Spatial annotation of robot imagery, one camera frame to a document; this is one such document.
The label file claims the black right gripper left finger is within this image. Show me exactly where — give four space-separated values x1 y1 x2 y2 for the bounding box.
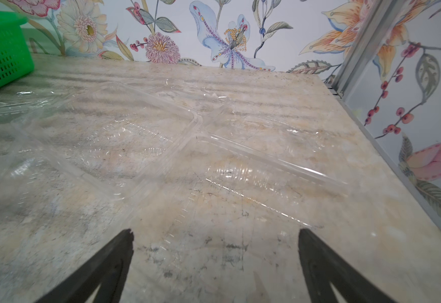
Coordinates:
37 229 134 302

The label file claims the clear clamshell container front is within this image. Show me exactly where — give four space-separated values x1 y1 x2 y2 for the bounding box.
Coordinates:
0 90 70 161

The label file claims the aluminium corner profile right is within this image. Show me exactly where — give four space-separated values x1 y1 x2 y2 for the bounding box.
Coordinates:
332 0 406 97

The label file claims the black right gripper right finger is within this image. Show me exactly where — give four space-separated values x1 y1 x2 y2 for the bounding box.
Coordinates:
298 229 394 302

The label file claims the green plastic basket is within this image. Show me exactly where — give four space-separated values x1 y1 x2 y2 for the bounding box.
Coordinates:
0 11 34 88

